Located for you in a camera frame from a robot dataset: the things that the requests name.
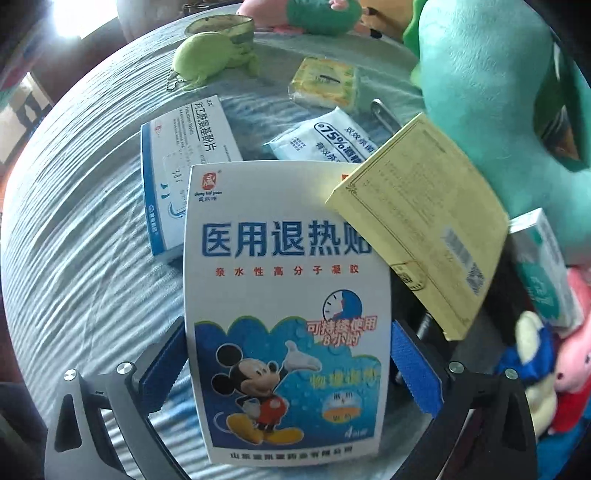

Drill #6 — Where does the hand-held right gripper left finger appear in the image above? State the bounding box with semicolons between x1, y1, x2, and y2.
45;316;191;480

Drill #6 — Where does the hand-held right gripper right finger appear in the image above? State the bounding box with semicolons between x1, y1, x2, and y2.
390;320;540;480

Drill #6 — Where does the white blue cartoon medicine box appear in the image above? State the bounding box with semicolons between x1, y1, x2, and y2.
183;161;393;467

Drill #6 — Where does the white blue plush toy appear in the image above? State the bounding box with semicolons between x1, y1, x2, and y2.
495;310;561;438

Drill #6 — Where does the yellow medicine box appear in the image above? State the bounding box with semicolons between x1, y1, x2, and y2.
325;113;510;341

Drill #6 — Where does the pink pig plush toy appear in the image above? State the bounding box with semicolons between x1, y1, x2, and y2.
549;267;591;435

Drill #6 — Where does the white green medicine box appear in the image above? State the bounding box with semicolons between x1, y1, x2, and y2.
508;208;585;329

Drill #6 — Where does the white blue tablet box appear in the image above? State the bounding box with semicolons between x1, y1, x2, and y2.
140;99;244;257

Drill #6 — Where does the white alcohol wipes packet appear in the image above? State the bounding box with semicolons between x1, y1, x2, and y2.
263;106;397;163

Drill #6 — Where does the silver metal clip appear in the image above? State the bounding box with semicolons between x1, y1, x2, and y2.
370;98;400;138

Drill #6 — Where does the large teal plush toy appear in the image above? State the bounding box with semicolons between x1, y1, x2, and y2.
403;0;591;266

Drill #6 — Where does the yellow green tissue packet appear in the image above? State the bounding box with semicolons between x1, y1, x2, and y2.
288;56;360;114

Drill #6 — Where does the pink green plush toy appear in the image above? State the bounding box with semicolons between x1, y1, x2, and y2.
235;0;363;35

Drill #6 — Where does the green frog plush keychain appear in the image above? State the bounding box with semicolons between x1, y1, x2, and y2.
172;32;259;88

